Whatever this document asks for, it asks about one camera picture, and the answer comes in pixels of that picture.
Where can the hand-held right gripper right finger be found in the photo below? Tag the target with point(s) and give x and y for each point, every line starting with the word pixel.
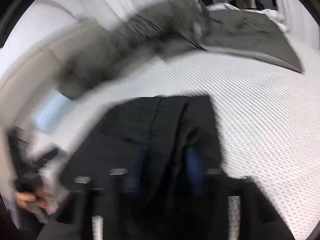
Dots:
pixel 193 165

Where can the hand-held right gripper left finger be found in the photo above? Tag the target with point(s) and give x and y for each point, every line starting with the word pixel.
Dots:
pixel 138 162

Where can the black pants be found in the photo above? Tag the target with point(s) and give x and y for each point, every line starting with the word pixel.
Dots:
pixel 140 120

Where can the person's left hand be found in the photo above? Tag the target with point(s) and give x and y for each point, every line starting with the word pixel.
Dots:
pixel 27 198

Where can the light blue pillow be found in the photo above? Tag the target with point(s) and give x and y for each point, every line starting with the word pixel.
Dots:
pixel 51 112

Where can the white honeycomb pattern mattress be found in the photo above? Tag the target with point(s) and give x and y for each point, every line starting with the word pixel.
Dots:
pixel 250 105

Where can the beige padded headboard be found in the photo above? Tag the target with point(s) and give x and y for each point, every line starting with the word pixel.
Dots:
pixel 30 75

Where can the grey duvet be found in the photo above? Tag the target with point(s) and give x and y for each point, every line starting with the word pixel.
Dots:
pixel 237 30

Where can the white curtain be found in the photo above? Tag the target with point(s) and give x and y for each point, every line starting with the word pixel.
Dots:
pixel 297 10

